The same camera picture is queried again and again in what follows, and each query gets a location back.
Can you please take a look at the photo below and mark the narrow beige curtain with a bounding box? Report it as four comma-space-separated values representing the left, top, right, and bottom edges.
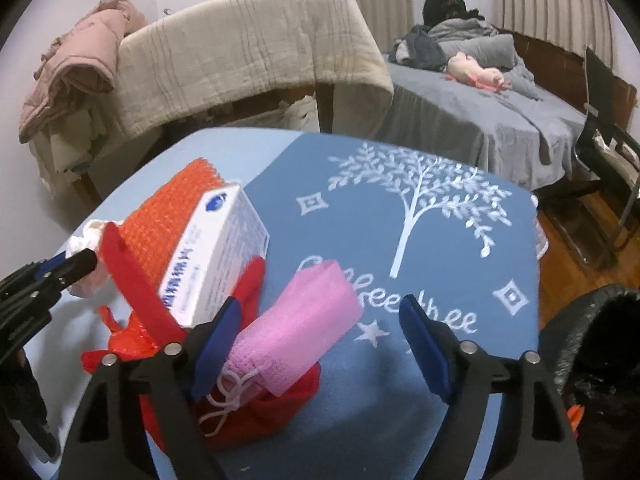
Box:
492, 0, 613, 56

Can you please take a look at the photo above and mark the dark grey clothing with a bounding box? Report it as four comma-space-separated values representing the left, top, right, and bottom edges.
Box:
392, 27, 446, 68

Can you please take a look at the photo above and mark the wooden headboard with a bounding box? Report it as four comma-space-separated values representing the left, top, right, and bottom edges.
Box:
512, 30, 640, 131

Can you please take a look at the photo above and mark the bed with grey sheet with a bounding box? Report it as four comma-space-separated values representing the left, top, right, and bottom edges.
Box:
375, 35, 596, 191

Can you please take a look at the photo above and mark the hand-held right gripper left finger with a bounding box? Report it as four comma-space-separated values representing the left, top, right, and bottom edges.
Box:
60, 297, 244, 480

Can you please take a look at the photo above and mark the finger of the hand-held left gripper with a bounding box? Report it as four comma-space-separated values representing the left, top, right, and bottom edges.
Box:
0, 255, 67, 291
0, 249, 99, 321

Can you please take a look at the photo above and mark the red cloth bag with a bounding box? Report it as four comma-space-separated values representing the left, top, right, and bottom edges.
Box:
82, 222, 321, 453

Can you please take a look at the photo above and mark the beige striped blanket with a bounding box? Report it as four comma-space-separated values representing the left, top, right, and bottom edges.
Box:
117, 0, 394, 138

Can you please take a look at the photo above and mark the red plastic bag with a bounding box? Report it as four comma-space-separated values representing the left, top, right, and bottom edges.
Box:
97, 304, 161, 358

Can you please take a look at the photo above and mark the white cardboard box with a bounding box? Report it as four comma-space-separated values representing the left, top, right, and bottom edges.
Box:
157, 184, 271, 328

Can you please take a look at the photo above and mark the orange foam net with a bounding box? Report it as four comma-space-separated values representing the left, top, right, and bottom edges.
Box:
122, 159, 251, 291

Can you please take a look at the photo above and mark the blue tree-print tablecloth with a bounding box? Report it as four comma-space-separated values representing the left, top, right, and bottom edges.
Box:
25, 127, 543, 480

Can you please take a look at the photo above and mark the pink foam net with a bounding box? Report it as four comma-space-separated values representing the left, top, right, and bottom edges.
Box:
225, 265, 363, 396

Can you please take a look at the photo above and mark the round bin with black liner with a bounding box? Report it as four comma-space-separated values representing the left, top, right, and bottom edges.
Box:
540, 284, 640, 480

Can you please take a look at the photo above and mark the black mesh office chair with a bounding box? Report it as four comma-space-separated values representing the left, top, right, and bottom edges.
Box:
572, 46, 640, 266

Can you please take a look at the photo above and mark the pink padded jacket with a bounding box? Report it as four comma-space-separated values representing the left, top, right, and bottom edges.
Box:
19, 0, 148, 143

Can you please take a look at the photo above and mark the black coat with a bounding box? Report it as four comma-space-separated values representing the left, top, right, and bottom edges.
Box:
422, 0, 481, 26

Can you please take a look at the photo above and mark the white tissue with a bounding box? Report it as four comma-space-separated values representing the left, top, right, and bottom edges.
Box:
67, 219, 123, 297

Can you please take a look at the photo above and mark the grey duvet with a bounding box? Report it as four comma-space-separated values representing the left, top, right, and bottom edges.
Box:
427, 17, 541, 101

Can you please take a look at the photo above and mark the pink plush toy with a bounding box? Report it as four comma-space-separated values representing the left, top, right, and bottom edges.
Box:
446, 52, 511, 93

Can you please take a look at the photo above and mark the person's left hand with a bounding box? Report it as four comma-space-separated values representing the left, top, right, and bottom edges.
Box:
0, 355, 62, 466

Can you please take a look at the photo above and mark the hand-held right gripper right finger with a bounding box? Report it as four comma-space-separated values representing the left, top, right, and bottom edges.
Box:
398, 295, 583, 480

